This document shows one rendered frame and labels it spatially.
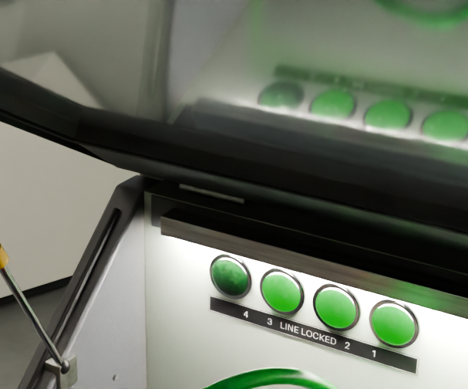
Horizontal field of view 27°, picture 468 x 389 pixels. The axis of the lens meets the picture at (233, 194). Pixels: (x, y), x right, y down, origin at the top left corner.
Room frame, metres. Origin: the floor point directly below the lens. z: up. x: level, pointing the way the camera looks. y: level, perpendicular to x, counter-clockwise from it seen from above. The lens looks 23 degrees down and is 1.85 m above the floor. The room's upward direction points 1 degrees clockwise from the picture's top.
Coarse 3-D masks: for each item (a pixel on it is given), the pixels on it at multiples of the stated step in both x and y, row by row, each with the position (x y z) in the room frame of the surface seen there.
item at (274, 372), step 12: (252, 372) 0.63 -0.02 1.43; (264, 372) 0.64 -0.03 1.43; (276, 372) 0.65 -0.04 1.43; (288, 372) 0.65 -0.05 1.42; (300, 372) 0.66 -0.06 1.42; (216, 384) 0.61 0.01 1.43; (228, 384) 0.62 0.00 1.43; (240, 384) 0.62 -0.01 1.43; (252, 384) 0.63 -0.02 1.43; (264, 384) 0.64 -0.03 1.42; (300, 384) 0.66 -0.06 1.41; (312, 384) 0.67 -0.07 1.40; (324, 384) 0.67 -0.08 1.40
